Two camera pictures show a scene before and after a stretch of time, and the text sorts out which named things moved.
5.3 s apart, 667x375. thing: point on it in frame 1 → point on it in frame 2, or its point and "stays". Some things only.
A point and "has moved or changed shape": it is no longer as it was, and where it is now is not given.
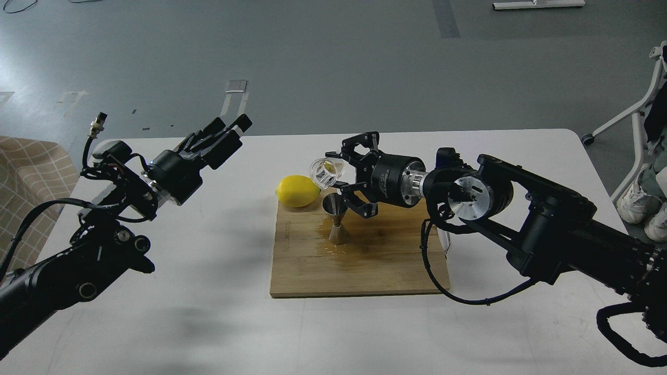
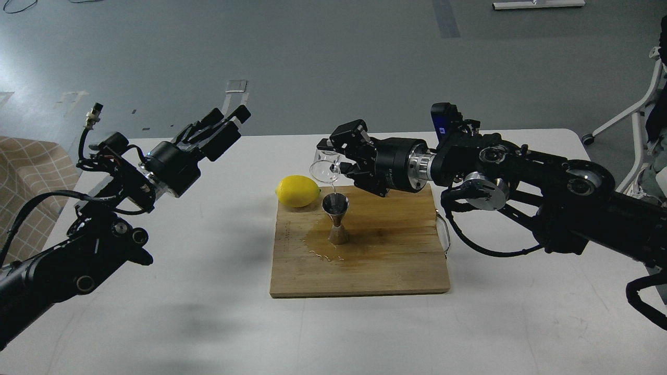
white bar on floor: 544,4 stays
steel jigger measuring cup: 333,204 stays
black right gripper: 398,179 → 394,163
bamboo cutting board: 383,253 stays
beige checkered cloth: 32,172 stays
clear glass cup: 325,172 has moved or changed shape
